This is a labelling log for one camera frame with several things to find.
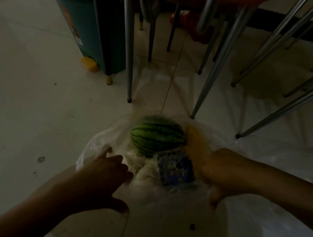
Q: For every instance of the blueberry clamshell box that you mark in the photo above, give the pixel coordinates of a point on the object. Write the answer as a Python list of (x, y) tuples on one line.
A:
[(174, 171)]

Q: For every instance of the red bag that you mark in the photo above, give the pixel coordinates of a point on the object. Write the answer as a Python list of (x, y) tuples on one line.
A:
[(188, 24)]

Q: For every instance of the clear bag of bottles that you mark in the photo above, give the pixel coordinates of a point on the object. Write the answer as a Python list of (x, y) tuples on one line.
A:
[(281, 166)]

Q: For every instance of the person's left hand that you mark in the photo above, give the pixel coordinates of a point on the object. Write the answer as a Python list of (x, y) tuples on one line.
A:
[(102, 180)]

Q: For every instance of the person's right hand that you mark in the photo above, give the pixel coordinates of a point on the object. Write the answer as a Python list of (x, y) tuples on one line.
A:
[(229, 173)]

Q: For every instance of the person's left forearm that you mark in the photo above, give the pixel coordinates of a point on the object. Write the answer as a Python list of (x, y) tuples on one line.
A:
[(36, 214)]

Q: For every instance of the small watermelon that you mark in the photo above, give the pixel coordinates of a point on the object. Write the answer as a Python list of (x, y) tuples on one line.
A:
[(156, 136)]

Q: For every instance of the yellow mango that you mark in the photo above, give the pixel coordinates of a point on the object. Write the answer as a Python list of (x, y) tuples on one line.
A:
[(196, 146)]

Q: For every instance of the clear bag of fruit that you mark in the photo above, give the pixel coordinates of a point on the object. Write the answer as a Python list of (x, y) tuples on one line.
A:
[(102, 141)]

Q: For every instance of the teal bin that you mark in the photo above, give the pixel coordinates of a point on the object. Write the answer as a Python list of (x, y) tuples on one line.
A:
[(85, 29)]

